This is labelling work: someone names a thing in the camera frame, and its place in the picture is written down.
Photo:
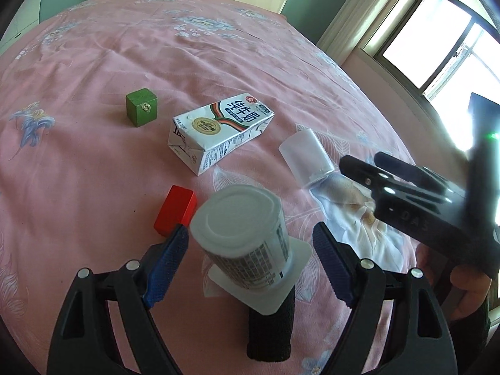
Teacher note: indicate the red wooden block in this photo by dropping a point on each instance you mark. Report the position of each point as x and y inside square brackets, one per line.
[178, 207]

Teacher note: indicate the white milk carton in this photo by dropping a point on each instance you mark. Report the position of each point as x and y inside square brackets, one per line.
[205, 135]

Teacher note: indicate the window with dark frame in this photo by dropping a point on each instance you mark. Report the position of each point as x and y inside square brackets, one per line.
[441, 51]

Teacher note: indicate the black foam cylinder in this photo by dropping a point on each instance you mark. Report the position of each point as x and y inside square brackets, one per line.
[270, 336]

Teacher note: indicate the right hand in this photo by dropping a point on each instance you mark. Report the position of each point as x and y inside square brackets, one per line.
[474, 283]

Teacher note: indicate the green wooden cube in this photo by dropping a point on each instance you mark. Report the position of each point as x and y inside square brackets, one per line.
[141, 107]

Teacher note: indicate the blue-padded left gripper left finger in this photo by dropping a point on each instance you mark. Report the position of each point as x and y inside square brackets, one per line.
[83, 340]

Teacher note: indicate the clear plastic cup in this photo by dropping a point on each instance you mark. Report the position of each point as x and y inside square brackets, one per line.
[306, 158]

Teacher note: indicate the pink floral bedspread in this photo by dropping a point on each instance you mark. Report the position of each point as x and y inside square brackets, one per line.
[108, 104]

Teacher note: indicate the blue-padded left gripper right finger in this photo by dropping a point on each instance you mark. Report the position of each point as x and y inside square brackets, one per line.
[418, 339]

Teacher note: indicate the white wardrobe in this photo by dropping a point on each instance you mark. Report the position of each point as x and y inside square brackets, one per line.
[25, 19]

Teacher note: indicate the cream curtain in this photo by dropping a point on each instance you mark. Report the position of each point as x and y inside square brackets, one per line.
[349, 26]

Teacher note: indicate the white yogurt cup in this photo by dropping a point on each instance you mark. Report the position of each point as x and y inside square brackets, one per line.
[242, 230]

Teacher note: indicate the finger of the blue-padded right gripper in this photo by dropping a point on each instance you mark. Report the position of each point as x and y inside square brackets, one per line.
[422, 177]
[373, 178]

